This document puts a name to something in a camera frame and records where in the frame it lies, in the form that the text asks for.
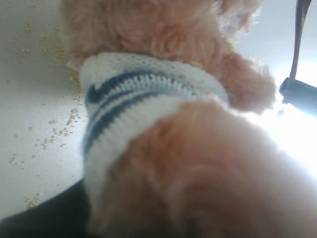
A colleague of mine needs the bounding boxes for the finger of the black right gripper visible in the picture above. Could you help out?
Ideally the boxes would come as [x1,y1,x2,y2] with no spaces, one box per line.
[279,77,317,117]

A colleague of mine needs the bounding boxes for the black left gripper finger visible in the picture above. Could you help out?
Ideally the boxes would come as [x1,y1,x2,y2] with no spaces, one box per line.
[0,180,93,238]

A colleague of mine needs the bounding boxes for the dark red wooden spoon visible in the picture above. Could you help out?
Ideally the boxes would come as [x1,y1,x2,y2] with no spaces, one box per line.
[289,0,312,82]

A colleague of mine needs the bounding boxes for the tan teddy bear striped sweater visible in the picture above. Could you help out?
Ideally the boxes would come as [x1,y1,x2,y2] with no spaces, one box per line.
[59,0,317,238]

